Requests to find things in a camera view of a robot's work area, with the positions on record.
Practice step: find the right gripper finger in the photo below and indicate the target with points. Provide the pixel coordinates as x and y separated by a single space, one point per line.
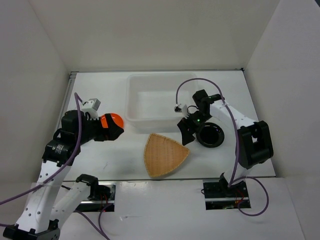
187 137
183 125

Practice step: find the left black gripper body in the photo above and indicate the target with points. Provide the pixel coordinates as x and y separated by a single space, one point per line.
93 130

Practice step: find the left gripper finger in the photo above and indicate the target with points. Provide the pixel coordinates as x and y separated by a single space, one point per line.
110 118
111 134

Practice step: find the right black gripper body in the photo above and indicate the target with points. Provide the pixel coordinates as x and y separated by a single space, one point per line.
196 120

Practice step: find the orange plastic plate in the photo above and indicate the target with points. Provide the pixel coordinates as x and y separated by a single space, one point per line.
121 123

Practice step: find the black bowl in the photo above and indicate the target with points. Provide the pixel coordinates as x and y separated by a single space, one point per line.
210 135

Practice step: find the woven bamboo tray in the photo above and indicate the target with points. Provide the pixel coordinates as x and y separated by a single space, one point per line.
163 155

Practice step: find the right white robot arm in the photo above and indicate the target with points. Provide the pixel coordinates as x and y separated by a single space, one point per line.
253 144

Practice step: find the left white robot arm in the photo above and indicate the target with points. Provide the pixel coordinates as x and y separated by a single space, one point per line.
43 216

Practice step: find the white plastic bin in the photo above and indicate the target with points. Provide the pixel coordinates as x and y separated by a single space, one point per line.
152 97

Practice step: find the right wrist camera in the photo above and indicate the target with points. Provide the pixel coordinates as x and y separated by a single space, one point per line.
183 109

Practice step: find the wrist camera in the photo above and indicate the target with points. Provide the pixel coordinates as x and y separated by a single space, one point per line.
90 108
183 109

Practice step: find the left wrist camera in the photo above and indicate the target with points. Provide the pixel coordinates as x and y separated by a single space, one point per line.
90 108

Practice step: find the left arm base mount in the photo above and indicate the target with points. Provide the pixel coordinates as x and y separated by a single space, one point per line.
104 200

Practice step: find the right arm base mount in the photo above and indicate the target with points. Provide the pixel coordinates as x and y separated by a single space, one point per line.
218 198

